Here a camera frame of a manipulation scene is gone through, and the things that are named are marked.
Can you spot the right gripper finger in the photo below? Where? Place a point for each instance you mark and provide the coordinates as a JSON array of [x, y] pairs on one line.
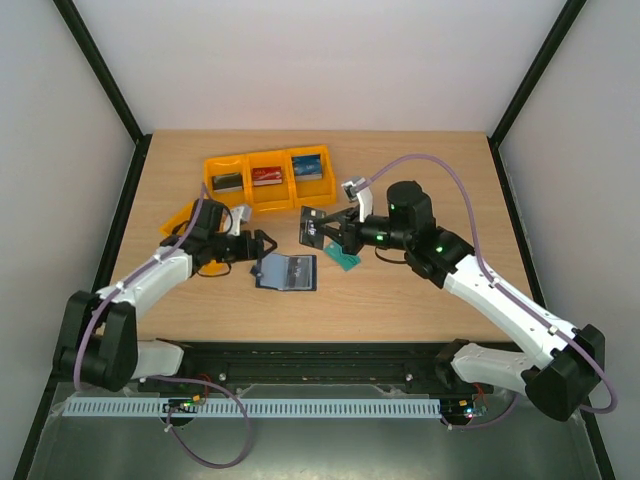
[[337, 235], [342, 217]]

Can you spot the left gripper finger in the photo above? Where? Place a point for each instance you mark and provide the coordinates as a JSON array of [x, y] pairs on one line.
[[264, 241], [261, 252]]

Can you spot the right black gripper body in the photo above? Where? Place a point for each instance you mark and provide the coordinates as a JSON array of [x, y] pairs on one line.
[[349, 235]]

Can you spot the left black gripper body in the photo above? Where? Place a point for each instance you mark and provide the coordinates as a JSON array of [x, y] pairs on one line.
[[243, 252]]

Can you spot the black VIP card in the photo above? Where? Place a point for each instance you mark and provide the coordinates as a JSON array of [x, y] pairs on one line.
[[309, 235]]

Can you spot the blue leather card holder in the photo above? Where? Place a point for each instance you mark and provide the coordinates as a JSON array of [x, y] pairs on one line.
[[296, 273]]

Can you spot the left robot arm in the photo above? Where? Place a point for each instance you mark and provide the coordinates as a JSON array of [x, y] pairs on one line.
[[98, 343]]

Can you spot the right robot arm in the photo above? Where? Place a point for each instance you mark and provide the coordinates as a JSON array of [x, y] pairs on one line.
[[557, 364]]

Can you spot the teal VIP card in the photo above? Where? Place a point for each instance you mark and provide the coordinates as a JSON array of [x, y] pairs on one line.
[[347, 262]]

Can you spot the black cards stack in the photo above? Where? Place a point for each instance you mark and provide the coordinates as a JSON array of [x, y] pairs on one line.
[[227, 183]]

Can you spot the red cards stack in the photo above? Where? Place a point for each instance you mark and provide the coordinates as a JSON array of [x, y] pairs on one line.
[[267, 176]]

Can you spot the blue cards stack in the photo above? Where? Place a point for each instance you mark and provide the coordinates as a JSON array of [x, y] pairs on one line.
[[307, 167]]

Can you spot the yellow bin right of row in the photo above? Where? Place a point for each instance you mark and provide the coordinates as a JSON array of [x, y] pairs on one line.
[[315, 193]]

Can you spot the yellow bin of row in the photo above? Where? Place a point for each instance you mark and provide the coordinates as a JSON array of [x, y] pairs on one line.
[[224, 165], [315, 193], [275, 197]]

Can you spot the separate yellow bin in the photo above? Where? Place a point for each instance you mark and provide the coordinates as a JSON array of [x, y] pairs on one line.
[[180, 225]]

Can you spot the yellow bin middle of row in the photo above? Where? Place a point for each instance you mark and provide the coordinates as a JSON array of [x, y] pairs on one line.
[[275, 197]]

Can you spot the yellow bin leftmost of row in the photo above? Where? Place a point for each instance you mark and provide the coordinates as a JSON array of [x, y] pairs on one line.
[[224, 165]]

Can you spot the left controller board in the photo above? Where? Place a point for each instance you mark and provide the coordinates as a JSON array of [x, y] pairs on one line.
[[190, 406]]

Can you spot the controller board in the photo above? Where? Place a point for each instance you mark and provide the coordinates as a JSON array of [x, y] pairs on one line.
[[462, 412], [190, 406]]

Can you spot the right controller board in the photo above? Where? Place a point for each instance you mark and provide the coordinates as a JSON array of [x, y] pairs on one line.
[[462, 412]]

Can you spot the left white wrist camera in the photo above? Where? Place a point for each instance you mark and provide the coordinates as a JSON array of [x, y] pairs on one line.
[[236, 217]]

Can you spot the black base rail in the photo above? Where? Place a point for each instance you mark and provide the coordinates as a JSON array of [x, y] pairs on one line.
[[410, 367]]

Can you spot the left black frame post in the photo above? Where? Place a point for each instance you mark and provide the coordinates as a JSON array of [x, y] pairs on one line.
[[76, 25]]

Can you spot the black frame post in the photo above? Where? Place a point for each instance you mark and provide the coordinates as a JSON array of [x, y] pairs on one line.
[[551, 44], [76, 25]]

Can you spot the light blue slotted cable duct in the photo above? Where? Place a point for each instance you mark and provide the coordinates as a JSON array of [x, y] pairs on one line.
[[128, 407]]

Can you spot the right black frame post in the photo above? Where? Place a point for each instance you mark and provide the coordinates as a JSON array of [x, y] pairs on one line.
[[551, 44]]

